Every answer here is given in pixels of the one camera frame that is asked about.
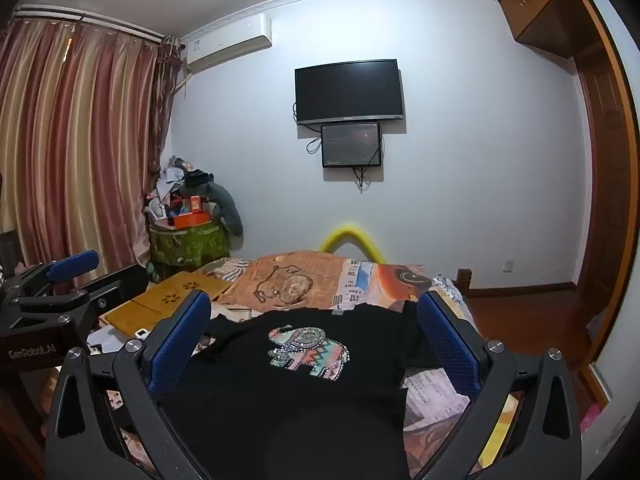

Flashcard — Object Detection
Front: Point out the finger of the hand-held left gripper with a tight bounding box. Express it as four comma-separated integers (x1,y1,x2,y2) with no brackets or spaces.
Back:
10,264,151,333
0,250,100,306

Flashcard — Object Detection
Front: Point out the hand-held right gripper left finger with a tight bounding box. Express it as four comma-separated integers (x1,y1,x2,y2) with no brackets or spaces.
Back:
45,290,221,480

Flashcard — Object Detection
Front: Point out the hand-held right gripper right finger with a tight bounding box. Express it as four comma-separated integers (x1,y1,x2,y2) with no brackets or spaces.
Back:
416,290,583,480

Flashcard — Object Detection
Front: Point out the black elephant print t-shirt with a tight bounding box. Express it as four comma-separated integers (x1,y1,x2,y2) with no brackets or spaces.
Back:
157,302,451,480

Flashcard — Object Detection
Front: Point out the pile of clothes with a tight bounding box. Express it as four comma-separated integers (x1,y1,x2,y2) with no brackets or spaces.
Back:
146,156,216,221

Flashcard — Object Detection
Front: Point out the yellow wooden board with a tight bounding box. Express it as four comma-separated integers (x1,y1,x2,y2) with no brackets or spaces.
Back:
100,271,234,333

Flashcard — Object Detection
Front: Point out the orange box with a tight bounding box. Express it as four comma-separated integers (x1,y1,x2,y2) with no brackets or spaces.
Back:
167,211,212,229

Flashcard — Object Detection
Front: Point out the striped pink curtain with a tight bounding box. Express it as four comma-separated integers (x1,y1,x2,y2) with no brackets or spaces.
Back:
0,10,183,283

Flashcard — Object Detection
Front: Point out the grey plush toy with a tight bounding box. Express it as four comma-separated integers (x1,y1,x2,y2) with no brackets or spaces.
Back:
180,180,245,237

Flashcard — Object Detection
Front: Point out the pink cloth item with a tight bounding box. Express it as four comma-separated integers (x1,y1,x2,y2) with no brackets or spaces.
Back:
579,401,602,434

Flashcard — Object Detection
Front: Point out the wooden door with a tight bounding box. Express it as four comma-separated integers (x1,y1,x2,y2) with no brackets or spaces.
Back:
570,0,640,411

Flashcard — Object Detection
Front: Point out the white air conditioner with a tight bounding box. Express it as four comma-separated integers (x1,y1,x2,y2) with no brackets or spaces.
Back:
180,14,274,75

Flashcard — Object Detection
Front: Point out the wooden overhead cabinet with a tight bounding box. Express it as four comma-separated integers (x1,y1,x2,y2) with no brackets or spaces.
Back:
497,0,586,59

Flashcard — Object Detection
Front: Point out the wooden bed post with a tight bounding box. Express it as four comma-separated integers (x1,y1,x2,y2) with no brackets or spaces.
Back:
456,268,474,307

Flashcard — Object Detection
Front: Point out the small black wall monitor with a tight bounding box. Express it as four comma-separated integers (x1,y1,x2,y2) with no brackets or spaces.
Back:
321,122,383,169

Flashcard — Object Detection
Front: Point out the black wall television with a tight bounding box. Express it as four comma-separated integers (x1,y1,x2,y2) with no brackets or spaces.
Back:
294,59,405,126

